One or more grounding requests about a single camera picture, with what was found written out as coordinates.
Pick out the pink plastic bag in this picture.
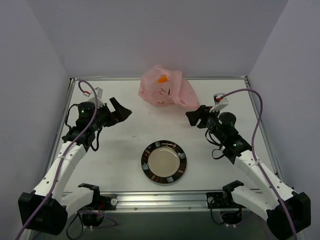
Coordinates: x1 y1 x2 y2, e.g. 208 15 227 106
138 65 200 110

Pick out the orange fake fruit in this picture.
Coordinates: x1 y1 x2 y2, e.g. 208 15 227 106
157 75 168 83

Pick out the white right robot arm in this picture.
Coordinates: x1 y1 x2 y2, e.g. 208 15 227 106
186 105 311 240

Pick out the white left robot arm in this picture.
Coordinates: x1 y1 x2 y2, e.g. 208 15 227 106
18 97 132 236

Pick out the dark rimmed ceramic plate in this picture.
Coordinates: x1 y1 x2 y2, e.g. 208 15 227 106
140 140 187 185

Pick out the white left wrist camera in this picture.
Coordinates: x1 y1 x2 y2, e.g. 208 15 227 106
83 86 107 108

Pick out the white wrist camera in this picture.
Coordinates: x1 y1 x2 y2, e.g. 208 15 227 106
83 86 107 108
209 93 229 113

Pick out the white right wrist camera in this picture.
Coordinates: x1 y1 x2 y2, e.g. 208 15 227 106
209 93 229 113

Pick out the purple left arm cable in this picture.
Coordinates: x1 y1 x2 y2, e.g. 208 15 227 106
13 79 118 240

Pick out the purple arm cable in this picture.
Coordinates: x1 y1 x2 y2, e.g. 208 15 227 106
219 88 298 240
13 79 118 240

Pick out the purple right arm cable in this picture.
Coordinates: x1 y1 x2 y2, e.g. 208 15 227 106
219 88 298 240

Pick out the aluminium front rail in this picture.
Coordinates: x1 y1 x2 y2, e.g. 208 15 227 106
100 190 221 213

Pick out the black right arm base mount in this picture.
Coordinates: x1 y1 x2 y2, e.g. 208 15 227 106
206 191 244 228

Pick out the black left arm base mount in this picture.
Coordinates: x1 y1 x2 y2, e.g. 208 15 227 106
66 194 118 230

